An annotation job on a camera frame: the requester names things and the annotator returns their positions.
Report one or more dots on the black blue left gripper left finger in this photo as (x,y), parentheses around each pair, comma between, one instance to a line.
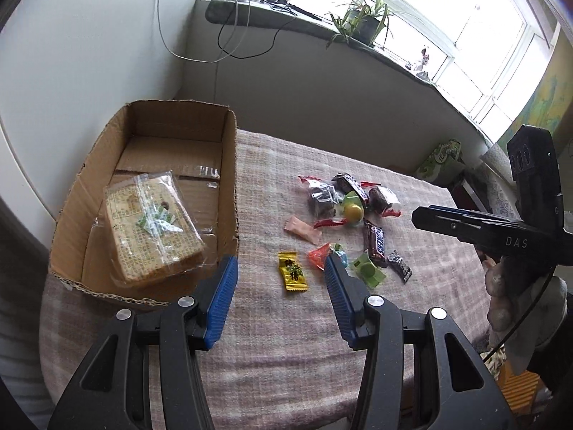
(110,389)

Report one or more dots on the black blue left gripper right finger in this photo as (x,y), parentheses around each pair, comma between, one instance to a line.
(420,370)

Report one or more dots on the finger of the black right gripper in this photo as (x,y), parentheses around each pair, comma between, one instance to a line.
(465,226)

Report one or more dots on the small dark candy wrapper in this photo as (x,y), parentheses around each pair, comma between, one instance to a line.
(399,265)

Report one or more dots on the snickers bar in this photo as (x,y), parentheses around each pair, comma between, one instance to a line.
(346,183)
(374,241)

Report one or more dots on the green jelly candy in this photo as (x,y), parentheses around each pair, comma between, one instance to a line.
(370,273)

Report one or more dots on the yellow ball candy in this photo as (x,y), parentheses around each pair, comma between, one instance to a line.
(349,212)

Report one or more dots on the dark date snack packet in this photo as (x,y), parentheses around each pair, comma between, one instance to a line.
(323,197)

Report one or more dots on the red blue jelly cup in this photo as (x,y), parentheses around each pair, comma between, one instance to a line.
(318,256)

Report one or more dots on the yellow snack packet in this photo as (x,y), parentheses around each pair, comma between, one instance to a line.
(292,272)

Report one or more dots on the pink snack packet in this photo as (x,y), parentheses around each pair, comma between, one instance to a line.
(303,230)

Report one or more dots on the gloved right hand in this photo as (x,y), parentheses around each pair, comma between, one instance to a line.
(525,323)

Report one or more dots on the green tissue box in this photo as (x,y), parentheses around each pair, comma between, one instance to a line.
(443,165)

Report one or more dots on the pink checked table cloth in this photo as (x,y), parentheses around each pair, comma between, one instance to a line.
(281,362)

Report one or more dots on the small figurine on sill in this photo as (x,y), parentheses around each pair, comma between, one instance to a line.
(421,68)

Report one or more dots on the packaged cracker bread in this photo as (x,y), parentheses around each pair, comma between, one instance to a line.
(151,234)

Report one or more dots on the brown cardboard box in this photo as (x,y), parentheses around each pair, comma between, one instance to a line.
(196,141)

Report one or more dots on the potted green plant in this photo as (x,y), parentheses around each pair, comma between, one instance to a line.
(362,22)

